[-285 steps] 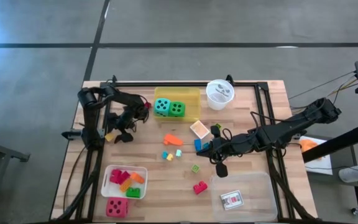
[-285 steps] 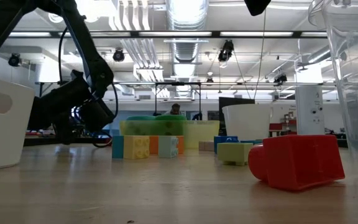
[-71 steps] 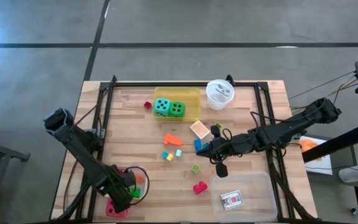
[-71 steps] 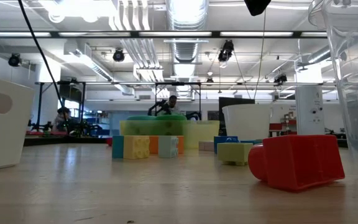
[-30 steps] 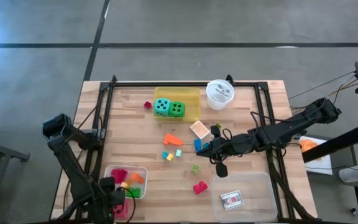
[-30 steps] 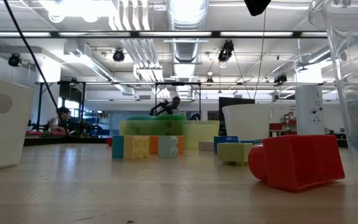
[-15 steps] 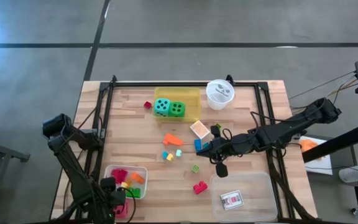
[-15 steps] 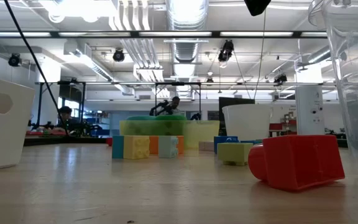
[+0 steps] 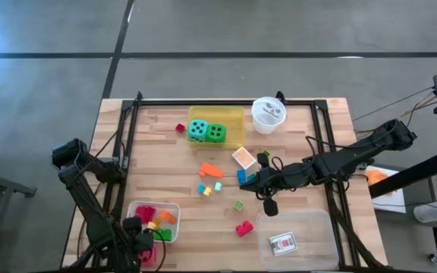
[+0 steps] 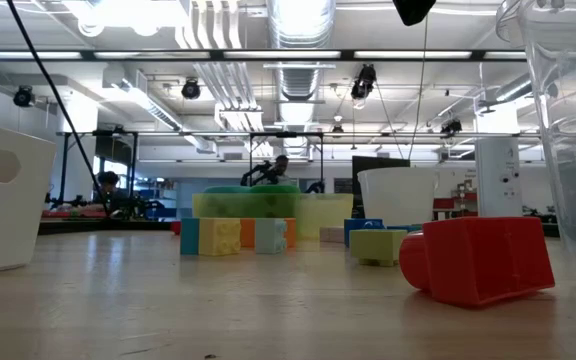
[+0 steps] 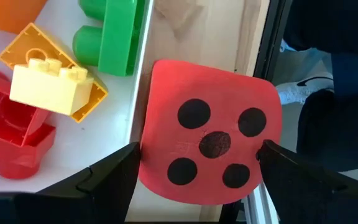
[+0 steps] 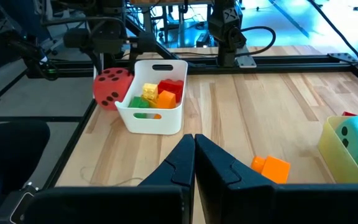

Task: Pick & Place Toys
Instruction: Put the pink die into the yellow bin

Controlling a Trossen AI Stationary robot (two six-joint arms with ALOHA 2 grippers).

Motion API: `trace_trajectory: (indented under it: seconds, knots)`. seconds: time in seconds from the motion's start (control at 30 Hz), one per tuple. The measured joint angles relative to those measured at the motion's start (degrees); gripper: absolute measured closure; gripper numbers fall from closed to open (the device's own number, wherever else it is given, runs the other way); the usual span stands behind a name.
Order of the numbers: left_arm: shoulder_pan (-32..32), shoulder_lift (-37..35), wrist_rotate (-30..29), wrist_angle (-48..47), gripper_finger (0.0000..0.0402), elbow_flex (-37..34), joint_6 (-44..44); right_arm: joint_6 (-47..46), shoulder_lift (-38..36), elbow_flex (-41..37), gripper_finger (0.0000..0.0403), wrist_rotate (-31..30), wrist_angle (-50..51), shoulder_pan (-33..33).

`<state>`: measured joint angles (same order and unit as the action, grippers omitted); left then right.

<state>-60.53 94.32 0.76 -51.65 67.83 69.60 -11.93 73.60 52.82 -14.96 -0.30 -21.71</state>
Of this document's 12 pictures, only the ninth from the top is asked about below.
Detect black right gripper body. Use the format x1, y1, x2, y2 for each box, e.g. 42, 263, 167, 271
258, 163, 313, 190

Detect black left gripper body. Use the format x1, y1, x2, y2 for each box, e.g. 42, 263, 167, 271
125, 227, 155, 254

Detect green double toy block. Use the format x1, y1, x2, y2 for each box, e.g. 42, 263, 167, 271
153, 228, 173, 243

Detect red two-stud toy block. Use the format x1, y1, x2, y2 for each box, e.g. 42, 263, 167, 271
140, 204, 158, 224

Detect orange house-shaped toy block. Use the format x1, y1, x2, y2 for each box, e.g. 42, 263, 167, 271
159, 210, 178, 224

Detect green foam die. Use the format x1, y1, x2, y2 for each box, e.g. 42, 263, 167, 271
206, 123, 228, 144

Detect small card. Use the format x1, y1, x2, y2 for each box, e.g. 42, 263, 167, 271
269, 231, 299, 257

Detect teal foam die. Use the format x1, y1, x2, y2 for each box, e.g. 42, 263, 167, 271
187, 119, 209, 143

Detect white peach card box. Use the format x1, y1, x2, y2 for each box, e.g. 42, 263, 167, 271
231, 146, 258, 171

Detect large red toy block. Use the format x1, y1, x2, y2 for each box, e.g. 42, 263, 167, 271
235, 220, 255, 238

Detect orange arched toy block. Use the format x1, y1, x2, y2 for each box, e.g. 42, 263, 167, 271
198, 162, 225, 179

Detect white rectangular plastic bin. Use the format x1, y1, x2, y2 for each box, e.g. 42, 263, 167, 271
126, 200, 182, 244

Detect white round plastic bucket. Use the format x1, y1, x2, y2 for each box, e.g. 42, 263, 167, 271
251, 96, 288, 135

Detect translucent yellow plastic bin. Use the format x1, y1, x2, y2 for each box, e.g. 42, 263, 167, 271
187, 105, 247, 149

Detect clear plastic bin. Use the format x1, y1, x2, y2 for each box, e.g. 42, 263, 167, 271
255, 208, 340, 271

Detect orange object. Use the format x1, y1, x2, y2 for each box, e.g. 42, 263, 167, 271
365, 169, 390, 187

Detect white paper sheet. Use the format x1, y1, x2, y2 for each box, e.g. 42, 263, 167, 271
366, 165, 407, 214

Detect black aluminium table frame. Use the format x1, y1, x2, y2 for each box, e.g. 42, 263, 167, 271
102, 90, 392, 273

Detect thin floor cables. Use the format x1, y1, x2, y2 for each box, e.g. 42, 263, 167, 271
351, 86, 437, 134

